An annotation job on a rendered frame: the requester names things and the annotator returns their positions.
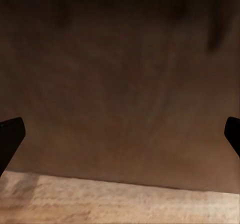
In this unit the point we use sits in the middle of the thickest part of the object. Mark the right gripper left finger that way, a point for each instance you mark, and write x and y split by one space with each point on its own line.
12 133

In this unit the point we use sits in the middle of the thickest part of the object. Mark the cabinet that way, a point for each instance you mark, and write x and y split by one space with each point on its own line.
135 91

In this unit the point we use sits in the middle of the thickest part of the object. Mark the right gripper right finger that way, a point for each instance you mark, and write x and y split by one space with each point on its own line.
232 133

